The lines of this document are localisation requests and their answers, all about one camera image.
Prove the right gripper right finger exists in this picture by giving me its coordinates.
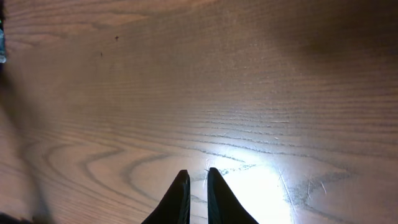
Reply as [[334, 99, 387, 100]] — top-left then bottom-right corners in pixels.
[[207, 167, 258, 224]]

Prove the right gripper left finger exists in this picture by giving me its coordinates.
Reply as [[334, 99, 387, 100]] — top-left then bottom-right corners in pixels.
[[142, 170, 190, 224]]

